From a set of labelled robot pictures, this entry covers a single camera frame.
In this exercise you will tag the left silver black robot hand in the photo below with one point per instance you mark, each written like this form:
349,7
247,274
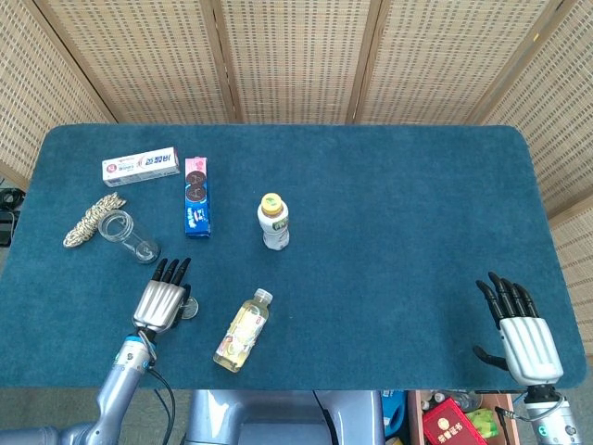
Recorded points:
157,303

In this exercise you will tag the red certificate book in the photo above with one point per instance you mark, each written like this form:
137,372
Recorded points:
447,424

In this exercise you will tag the blue pink cookie box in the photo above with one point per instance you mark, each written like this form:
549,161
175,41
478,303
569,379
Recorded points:
198,204

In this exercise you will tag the blue plastic container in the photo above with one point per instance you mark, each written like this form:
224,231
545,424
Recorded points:
394,412

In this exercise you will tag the yellow-capped white tea bottle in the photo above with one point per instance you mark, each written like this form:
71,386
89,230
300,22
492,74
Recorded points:
274,227

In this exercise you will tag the white red toothpaste box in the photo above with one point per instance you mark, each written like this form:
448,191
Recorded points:
139,167

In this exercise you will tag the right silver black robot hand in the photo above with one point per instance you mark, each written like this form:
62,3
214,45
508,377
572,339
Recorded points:
530,345

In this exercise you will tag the woven wooden folding screen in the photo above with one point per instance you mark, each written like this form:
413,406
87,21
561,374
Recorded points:
296,55

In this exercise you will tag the blue felt table cover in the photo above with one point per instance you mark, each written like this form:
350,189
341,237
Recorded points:
394,232

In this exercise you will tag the brown wooden storage box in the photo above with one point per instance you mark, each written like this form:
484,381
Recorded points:
414,417

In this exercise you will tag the clear glass cup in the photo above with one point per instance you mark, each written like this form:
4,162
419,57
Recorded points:
132,241

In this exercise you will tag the clear bottle with yellow drink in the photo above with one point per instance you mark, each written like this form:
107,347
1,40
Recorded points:
243,331

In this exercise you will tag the green snack packet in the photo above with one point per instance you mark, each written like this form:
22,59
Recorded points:
484,422

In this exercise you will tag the grey-blue robot torso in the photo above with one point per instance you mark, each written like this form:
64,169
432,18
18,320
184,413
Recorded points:
278,412

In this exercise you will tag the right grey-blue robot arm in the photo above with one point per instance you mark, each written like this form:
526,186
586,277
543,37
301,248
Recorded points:
556,422

